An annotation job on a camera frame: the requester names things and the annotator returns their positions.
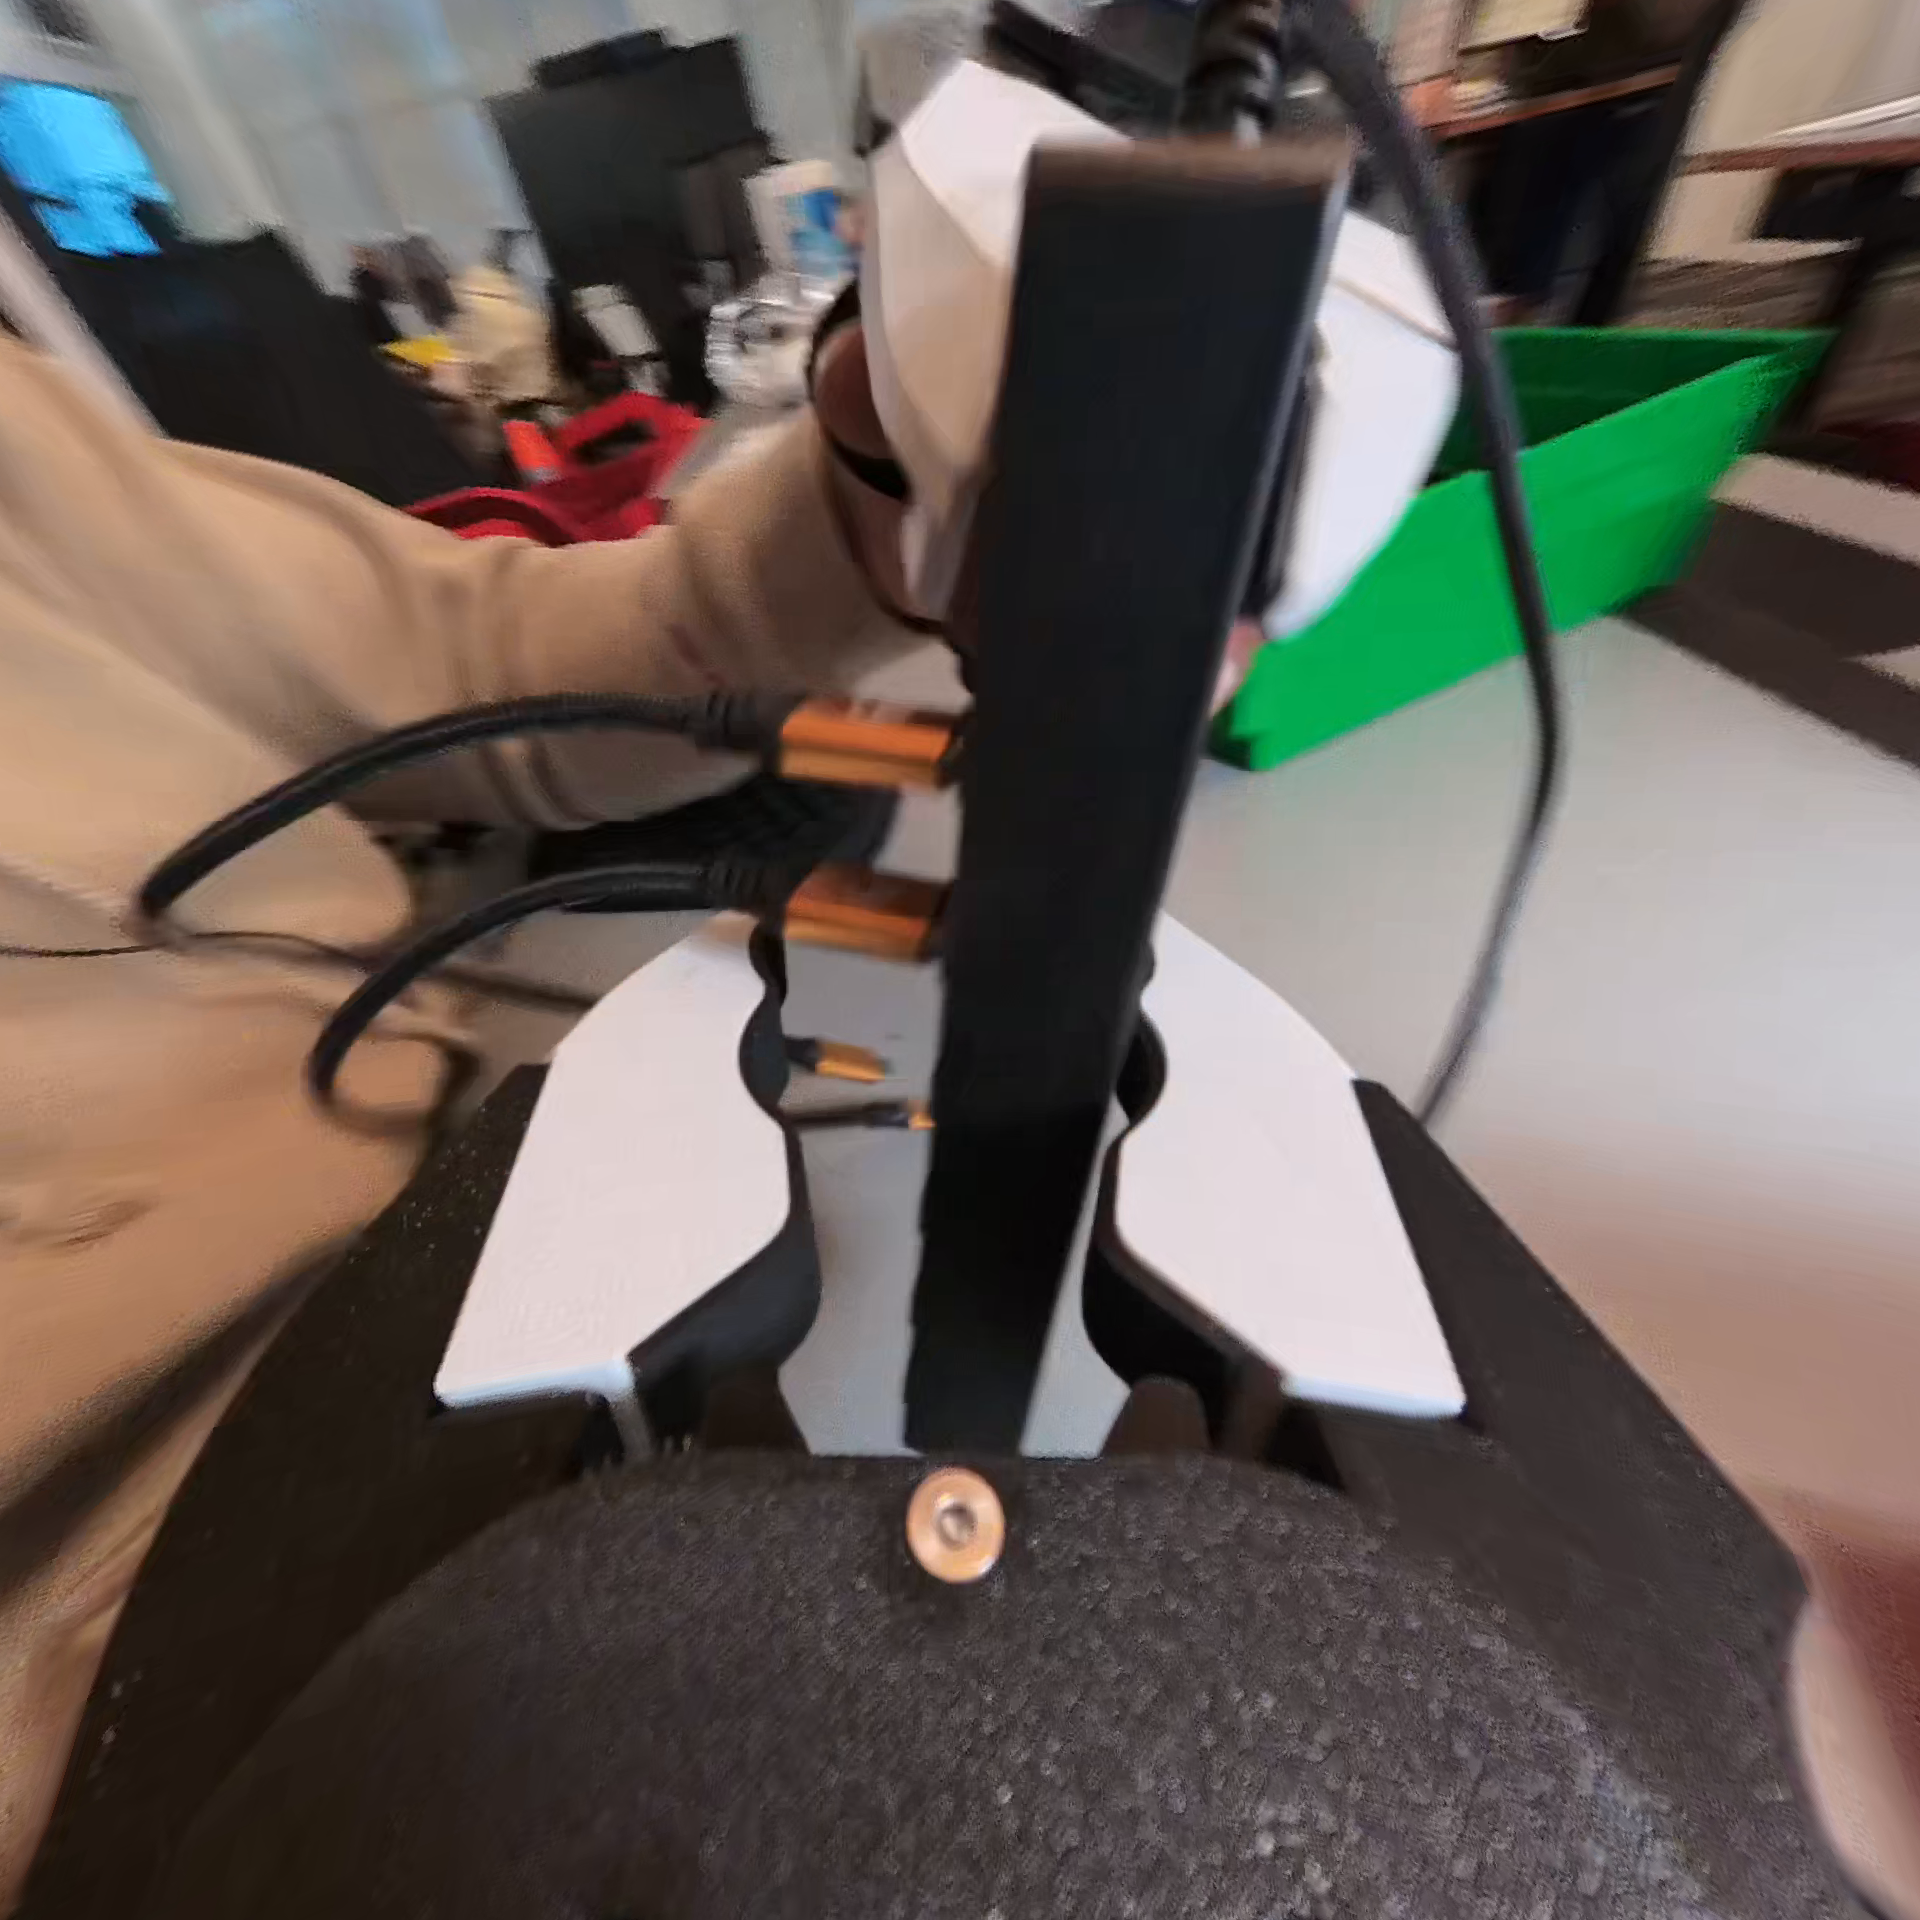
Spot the red crate on far table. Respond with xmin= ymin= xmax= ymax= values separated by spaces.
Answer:
xmin=404 ymin=398 xmax=711 ymax=545

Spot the orange USB cable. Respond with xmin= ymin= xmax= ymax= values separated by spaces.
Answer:
xmin=139 ymin=690 xmax=970 ymax=934

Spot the green plastic bin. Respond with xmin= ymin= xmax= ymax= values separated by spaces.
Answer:
xmin=1207 ymin=328 xmax=1840 ymax=776

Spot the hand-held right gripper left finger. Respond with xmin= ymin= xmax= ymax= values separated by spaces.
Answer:
xmin=434 ymin=907 xmax=826 ymax=1456

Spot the wipes canister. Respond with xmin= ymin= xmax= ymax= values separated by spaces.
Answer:
xmin=749 ymin=158 xmax=859 ymax=290

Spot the person's left forearm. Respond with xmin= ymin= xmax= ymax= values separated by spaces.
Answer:
xmin=0 ymin=337 xmax=933 ymax=842

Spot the person's left hand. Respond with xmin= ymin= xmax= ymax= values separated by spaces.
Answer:
xmin=808 ymin=306 xmax=909 ymax=505

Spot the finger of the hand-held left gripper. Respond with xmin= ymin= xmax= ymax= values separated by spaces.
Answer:
xmin=871 ymin=61 xmax=1143 ymax=648
xmin=1259 ymin=211 xmax=1466 ymax=648

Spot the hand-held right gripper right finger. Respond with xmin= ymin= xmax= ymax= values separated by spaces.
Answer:
xmin=1087 ymin=915 xmax=1470 ymax=1421

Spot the black monitor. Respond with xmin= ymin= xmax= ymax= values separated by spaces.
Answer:
xmin=487 ymin=37 xmax=774 ymax=409

